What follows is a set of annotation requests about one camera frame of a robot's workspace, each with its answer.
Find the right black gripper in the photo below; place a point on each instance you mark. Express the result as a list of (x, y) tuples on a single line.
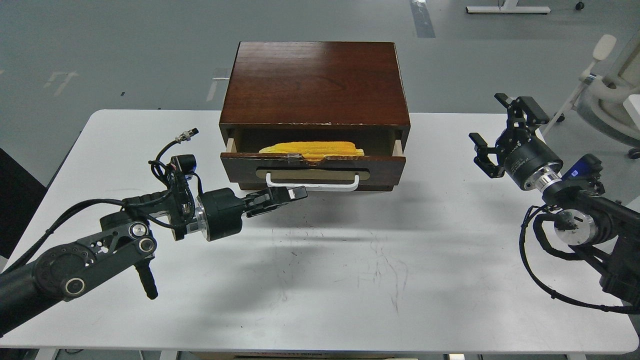
[(519, 151)]

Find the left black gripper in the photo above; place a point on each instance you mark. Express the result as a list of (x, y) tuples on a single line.
[(220, 211)]

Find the wooden drawer with white handle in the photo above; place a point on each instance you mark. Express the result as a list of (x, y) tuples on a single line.
[(253, 171)]

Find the yellow corn cob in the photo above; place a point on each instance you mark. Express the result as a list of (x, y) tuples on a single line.
[(315, 151)]

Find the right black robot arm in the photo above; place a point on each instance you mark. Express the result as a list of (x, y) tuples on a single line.
[(576, 222)]

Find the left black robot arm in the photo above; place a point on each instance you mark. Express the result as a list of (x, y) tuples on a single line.
[(68, 271)]

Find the white office chair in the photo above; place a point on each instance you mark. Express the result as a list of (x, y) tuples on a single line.
[(600, 100)]

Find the dark wooden cabinet box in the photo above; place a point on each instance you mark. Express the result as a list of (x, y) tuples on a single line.
[(316, 91)]

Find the white table base background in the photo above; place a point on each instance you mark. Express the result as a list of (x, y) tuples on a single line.
[(508, 7)]

